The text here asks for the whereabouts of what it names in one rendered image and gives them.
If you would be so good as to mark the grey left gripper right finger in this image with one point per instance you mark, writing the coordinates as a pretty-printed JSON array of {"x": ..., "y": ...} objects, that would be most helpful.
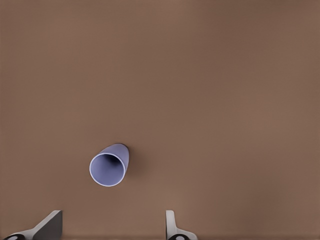
[{"x": 172, "y": 226}]

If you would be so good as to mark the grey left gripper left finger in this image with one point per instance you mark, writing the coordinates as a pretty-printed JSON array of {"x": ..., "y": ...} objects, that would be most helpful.
[{"x": 48, "y": 227}]

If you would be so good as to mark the purple cup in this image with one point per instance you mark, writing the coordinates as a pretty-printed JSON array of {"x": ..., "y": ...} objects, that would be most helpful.
[{"x": 106, "y": 171}]

